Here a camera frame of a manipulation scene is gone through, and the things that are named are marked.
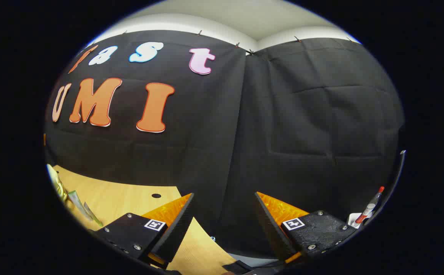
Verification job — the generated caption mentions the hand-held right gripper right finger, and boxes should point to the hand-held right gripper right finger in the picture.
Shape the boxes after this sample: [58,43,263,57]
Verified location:
[254,192,360,264]

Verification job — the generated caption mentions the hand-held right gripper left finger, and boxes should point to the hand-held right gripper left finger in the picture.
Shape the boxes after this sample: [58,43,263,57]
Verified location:
[92,193,196,269]

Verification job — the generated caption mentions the yellow suitcase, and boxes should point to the yellow suitcase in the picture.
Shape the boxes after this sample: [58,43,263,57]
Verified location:
[47,164,68,204]

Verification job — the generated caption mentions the white pen holder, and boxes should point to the white pen holder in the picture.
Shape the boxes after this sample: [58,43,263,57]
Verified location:
[347,212,373,229]

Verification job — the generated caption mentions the black backdrop cloth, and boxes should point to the black backdrop cloth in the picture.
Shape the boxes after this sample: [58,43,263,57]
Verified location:
[44,30,405,258]

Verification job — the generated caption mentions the white pen with red tip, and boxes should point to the white pen with red tip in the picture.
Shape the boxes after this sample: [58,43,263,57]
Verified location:
[354,203,376,225]

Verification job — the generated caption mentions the dark pen with red cap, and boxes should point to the dark pen with red cap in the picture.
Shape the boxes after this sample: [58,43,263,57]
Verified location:
[367,186,385,209]

